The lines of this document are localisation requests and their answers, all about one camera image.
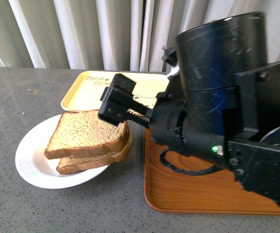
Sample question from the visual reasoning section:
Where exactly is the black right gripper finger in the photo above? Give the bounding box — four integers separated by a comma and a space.
98, 86, 152, 126
109, 73, 136, 94

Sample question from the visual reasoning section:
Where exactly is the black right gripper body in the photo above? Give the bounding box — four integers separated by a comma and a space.
149, 76, 230, 167

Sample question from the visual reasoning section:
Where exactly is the bread slice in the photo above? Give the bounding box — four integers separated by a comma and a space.
56, 127, 132, 175
44, 110, 131, 159

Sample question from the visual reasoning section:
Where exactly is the white round plate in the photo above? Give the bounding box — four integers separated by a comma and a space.
15, 115, 108, 189

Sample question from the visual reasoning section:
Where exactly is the yellow bear tray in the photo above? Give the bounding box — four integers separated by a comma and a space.
61, 71, 169, 112

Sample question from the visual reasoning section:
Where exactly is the grey white curtain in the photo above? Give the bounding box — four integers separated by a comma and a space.
0, 0, 280, 72

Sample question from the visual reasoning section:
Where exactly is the brown wooden tray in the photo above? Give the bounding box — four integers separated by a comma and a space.
144, 130, 280, 216

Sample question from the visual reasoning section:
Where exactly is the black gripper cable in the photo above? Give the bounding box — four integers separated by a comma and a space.
159, 148, 224, 176

